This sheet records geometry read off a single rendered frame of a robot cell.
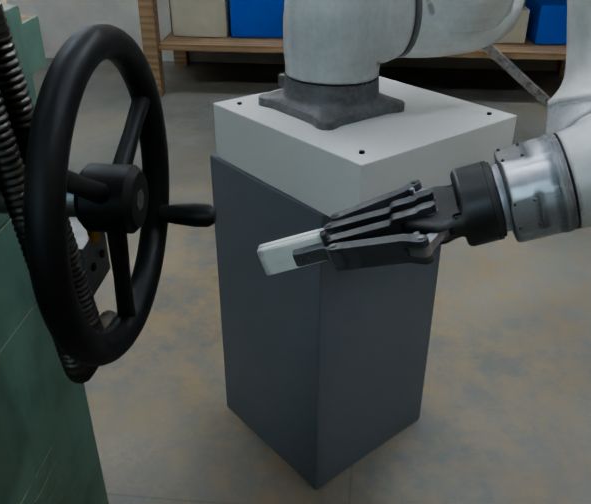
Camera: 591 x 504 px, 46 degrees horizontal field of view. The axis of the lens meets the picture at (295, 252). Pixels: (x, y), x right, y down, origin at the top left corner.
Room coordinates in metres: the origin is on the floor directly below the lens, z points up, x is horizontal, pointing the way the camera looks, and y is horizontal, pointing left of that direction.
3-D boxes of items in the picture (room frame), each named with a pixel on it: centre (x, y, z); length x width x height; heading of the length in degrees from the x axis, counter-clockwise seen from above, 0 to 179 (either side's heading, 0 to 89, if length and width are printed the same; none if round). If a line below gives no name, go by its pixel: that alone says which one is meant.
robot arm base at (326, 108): (1.13, -0.05, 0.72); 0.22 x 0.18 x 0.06; 39
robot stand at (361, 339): (1.11, -0.06, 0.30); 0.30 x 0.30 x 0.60; 40
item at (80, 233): (0.82, 0.33, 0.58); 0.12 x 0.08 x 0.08; 84
